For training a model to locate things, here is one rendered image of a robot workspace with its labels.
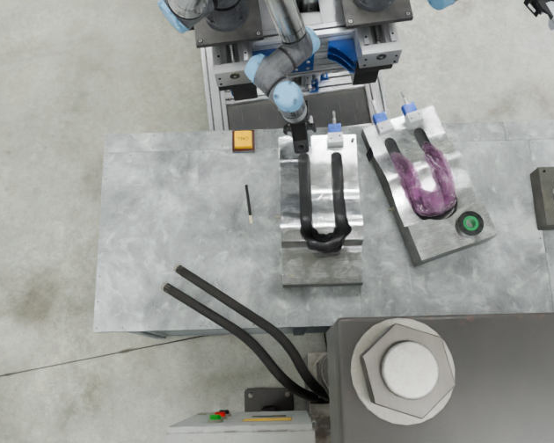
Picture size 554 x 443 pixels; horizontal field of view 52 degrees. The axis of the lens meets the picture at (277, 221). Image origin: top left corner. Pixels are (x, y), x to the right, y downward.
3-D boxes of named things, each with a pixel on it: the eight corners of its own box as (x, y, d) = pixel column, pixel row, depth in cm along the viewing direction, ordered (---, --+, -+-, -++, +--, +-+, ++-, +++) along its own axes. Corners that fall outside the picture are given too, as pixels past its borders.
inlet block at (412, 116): (393, 97, 200) (396, 90, 194) (406, 92, 200) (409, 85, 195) (407, 129, 196) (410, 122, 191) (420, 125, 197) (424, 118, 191)
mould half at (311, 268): (279, 147, 199) (278, 131, 186) (353, 144, 198) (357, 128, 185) (282, 287, 186) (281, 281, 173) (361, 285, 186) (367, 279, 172)
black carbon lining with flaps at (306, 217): (296, 155, 191) (296, 143, 181) (344, 153, 190) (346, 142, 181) (300, 255, 182) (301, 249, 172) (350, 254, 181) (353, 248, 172)
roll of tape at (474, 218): (470, 243, 177) (473, 241, 174) (449, 227, 179) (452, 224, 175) (485, 224, 178) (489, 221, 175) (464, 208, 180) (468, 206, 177)
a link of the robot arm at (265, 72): (272, 54, 163) (297, 79, 161) (243, 78, 162) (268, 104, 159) (271, 39, 156) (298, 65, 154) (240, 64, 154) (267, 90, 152)
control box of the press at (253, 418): (236, 388, 255) (164, 410, 113) (303, 387, 254) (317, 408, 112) (236, 440, 249) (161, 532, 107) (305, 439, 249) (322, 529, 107)
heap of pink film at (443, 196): (384, 155, 191) (388, 146, 183) (433, 139, 192) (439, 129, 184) (413, 224, 184) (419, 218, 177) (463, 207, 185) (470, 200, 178)
